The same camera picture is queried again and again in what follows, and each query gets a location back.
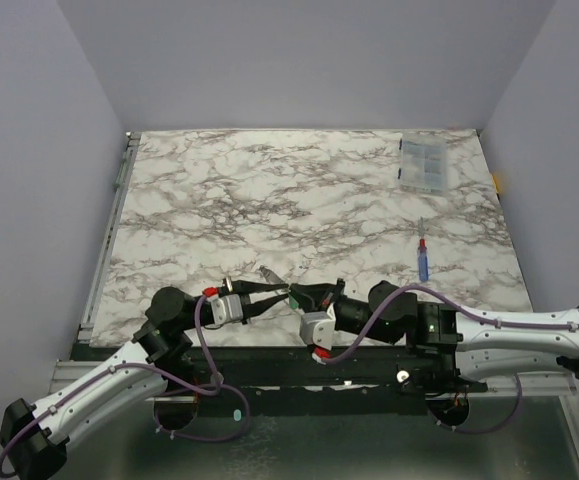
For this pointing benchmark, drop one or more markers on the clear plastic organizer box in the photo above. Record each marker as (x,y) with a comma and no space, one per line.
(423,163)

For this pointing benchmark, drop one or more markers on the green tagged key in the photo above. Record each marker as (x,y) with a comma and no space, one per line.
(294,301)

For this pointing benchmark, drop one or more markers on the aluminium side rail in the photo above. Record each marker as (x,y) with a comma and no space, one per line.
(120,188)

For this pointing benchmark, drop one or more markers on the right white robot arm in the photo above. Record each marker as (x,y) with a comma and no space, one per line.
(455,344)

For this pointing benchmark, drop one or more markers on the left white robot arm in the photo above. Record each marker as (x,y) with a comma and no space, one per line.
(34,436)

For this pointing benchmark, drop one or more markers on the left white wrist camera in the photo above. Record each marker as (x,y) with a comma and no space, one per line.
(225,309)

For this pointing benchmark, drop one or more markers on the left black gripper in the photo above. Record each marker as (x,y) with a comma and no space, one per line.
(244,288)

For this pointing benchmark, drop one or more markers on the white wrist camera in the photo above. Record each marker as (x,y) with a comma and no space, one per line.
(225,309)
(317,331)

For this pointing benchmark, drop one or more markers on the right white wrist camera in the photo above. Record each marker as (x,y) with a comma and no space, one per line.
(317,331)

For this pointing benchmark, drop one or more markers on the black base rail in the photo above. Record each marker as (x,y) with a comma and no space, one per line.
(286,381)

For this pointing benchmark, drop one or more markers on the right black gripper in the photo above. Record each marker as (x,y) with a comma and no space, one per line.
(333,301)

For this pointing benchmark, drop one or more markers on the blue red screwdriver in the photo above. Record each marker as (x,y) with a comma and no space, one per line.
(422,258)

